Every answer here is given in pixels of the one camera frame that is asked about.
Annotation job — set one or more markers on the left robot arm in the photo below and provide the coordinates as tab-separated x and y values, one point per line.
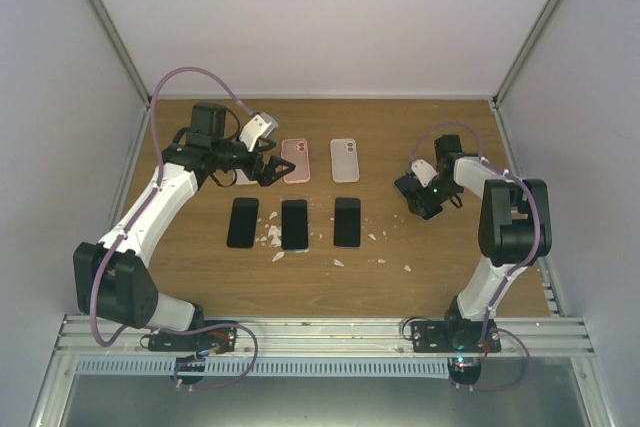
112	275

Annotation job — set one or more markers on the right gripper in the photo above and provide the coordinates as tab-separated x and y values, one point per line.
450	196

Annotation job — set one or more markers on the purple phone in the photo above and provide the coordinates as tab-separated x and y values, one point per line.
347	222

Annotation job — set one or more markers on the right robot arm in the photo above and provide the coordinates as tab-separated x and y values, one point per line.
514	228

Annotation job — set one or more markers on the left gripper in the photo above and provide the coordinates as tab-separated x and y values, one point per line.
255	173

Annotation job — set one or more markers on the white debris pile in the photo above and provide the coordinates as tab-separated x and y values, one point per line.
269	235

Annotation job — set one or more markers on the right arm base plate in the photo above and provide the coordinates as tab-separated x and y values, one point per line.
431	336

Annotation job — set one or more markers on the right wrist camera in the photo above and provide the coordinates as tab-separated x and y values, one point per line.
423	171

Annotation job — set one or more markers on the bare black phone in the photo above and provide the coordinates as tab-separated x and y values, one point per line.
425	214

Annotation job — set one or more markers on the cream cased phone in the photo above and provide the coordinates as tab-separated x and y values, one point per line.
344	160

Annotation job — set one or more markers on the slotted cable duct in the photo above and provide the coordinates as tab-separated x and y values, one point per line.
269	367

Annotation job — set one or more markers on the blue phone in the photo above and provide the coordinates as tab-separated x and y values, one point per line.
294	225

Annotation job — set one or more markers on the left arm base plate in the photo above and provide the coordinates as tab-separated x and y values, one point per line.
219	337

